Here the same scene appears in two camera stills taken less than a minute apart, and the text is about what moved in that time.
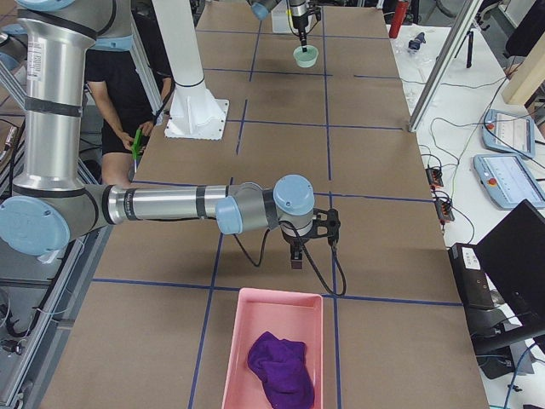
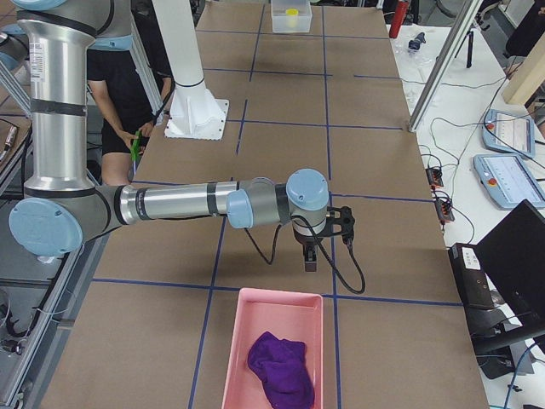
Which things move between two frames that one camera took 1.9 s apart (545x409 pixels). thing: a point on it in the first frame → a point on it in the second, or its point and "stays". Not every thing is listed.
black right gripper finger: (297, 264) → (310, 258)
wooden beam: (527, 76) stays
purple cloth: (281, 365) stays
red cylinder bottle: (398, 18) stays
